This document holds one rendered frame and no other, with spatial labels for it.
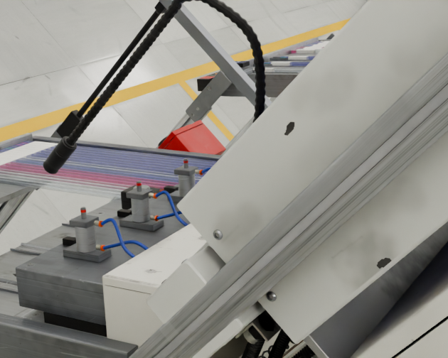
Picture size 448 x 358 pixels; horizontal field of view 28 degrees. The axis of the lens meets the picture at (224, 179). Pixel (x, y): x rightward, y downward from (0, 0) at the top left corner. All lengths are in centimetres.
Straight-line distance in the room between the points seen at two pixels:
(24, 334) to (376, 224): 43
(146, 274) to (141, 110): 257
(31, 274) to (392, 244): 44
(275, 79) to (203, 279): 163
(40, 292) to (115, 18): 291
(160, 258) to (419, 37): 41
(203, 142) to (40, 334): 116
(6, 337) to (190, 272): 30
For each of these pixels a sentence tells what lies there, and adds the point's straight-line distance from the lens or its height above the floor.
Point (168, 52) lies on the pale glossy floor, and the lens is 389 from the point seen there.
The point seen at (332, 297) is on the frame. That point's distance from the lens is 74.
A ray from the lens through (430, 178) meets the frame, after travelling 68.
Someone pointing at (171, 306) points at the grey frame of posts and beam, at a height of 133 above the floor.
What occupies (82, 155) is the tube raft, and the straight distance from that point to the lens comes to 165.
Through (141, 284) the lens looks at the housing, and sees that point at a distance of 88.
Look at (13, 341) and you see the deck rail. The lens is 100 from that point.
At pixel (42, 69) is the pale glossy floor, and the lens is 330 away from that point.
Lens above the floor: 185
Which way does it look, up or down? 32 degrees down
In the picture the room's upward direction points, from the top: 44 degrees clockwise
